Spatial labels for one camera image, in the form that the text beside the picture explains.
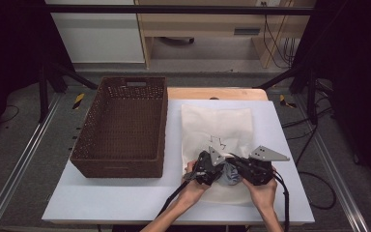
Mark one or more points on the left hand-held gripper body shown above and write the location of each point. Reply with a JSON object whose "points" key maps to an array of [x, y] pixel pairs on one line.
{"points": [[206, 169]]}

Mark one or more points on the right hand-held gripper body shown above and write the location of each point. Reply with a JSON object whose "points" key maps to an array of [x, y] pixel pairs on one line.
{"points": [[256, 170]]}

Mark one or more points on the grey t-shirt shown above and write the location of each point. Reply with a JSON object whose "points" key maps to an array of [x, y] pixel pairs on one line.
{"points": [[230, 175]]}

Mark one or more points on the brown woven basket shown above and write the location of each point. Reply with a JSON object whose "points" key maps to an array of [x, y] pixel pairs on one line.
{"points": [[125, 129]]}

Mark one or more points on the person's right hand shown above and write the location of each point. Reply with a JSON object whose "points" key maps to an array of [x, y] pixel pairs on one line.
{"points": [[264, 195]]}

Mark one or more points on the person's left hand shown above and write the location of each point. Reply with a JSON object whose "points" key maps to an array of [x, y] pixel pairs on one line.
{"points": [[193, 191]]}

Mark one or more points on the yellow black tape marker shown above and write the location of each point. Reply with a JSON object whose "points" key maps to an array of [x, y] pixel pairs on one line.
{"points": [[78, 100], [285, 101]]}

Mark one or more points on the black metal stand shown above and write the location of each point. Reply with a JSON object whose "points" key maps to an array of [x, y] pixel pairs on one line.
{"points": [[43, 93], [310, 96]]}

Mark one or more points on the wooden desk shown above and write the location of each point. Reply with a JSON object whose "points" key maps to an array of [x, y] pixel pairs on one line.
{"points": [[206, 22]]}

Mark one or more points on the black curtain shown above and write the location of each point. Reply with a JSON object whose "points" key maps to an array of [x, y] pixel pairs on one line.
{"points": [[9, 48], [357, 64]]}

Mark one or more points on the black horizontal bar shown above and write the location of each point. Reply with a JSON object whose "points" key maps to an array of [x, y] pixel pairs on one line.
{"points": [[174, 9]]}

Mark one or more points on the white cabinet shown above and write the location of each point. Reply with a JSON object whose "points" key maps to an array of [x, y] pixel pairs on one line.
{"points": [[99, 38]]}

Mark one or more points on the aluminium floor rail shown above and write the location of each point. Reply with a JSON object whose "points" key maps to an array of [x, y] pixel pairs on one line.
{"points": [[19, 161], [331, 167]]}

